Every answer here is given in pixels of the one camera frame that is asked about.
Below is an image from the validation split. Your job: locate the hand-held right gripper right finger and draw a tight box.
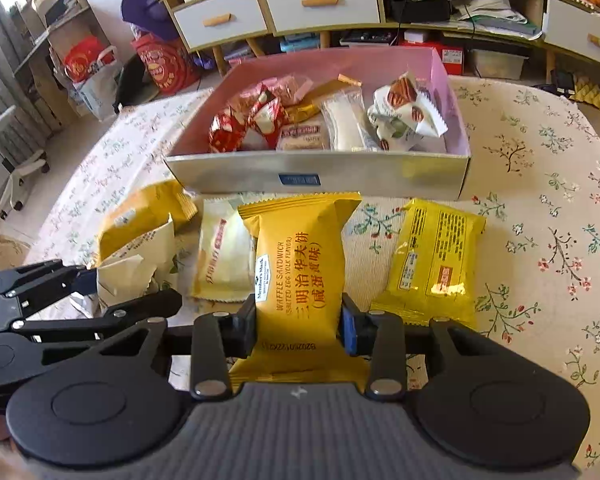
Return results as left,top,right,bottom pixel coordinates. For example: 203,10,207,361
340,293,512,396

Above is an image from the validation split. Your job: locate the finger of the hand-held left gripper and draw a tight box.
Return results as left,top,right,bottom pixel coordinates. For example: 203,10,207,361
11,287,184,343
0,259,102,313

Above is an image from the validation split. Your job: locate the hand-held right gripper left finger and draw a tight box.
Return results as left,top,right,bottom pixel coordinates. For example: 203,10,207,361
86,303,259,401

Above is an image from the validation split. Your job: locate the beige paper snack packet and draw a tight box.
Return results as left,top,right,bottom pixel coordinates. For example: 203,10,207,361
70,212,177,318

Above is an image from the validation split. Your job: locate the yellow waffle packet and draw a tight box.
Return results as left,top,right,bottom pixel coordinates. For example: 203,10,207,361
96,181,199,263
369,198,487,330
228,191,370,393

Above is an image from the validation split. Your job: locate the pink-lined cardboard box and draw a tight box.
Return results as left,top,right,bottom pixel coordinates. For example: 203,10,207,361
162,44,472,202

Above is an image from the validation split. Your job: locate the brown-label clear snack packet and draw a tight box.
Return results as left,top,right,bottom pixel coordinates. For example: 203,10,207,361
275,120,332,153

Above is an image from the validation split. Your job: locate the small red candy packet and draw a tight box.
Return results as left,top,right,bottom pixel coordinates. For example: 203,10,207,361
239,84,290,150
208,111,247,154

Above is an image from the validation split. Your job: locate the clear packet white pastry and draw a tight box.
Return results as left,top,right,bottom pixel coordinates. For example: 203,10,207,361
321,84,382,153

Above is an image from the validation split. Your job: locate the gold bar snack packet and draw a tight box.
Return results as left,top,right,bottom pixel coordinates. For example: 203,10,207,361
283,101,327,125

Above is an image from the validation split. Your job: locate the pink-print clear snack packet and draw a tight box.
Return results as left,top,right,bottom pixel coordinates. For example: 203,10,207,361
261,73,314,107

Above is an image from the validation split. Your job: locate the brown paper bag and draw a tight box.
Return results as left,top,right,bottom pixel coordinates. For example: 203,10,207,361
0,229,32,273

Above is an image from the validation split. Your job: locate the cream snack packet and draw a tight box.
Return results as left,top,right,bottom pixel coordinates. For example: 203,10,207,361
188,198,260,304

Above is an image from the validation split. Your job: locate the grey office chair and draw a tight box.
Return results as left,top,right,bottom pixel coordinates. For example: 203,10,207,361
0,104,49,219

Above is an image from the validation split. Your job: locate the white paper bag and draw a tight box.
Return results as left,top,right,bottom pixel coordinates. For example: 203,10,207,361
71,59,124,122

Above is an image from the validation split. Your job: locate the white nut-print snack packet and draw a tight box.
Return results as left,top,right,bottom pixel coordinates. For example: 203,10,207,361
366,110,421,153
371,73,449,139

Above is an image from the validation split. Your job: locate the black chair back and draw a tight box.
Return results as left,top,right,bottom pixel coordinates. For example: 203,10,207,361
113,51,148,113

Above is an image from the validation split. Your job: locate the red gift bag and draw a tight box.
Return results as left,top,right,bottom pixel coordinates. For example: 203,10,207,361
131,34,202,95
63,36,119,84

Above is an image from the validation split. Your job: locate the red shoe box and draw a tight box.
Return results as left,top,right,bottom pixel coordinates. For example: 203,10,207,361
431,44,467,77

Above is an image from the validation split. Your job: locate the purple hat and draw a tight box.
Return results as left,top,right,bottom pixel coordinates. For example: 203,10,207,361
120,0,182,44

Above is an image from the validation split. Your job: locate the white drawer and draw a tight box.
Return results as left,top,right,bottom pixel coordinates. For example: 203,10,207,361
261,0,382,37
172,0,269,52
541,0,600,70

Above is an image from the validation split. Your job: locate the clear storage bin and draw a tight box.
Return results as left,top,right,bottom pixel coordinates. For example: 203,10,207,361
466,46,527,82

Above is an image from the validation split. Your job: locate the black bag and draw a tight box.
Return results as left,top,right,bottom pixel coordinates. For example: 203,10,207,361
383,0,454,25

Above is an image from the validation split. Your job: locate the yellow zigzag packet stack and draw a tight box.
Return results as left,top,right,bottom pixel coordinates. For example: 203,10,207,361
571,79,600,112

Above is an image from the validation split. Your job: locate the stack of papers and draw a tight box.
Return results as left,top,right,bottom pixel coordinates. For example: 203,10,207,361
449,0,544,42

